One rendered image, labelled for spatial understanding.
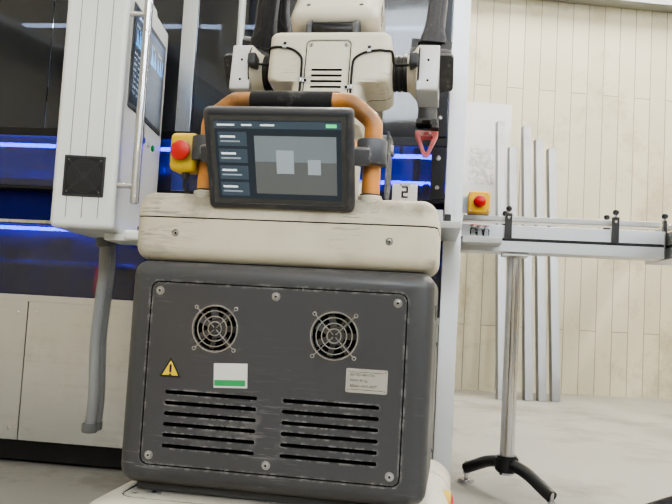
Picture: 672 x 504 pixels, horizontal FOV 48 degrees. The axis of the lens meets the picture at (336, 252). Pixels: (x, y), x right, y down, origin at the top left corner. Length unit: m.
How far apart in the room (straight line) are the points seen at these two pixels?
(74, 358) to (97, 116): 0.95
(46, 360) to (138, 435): 1.52
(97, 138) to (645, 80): 5.58
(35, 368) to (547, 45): 5.17
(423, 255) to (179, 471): 0.56
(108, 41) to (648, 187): 5.39
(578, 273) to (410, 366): 5.39
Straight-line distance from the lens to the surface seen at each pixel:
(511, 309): 2.70
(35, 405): 2.92
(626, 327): 6.79
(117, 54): 2.31
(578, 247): 2.71
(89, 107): 2.29
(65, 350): 2.85
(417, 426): 1.29
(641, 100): 7.08
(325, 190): 1.28
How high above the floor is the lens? 0.62
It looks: 4 degrees up
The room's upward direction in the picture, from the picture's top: 3 degrees clockwise
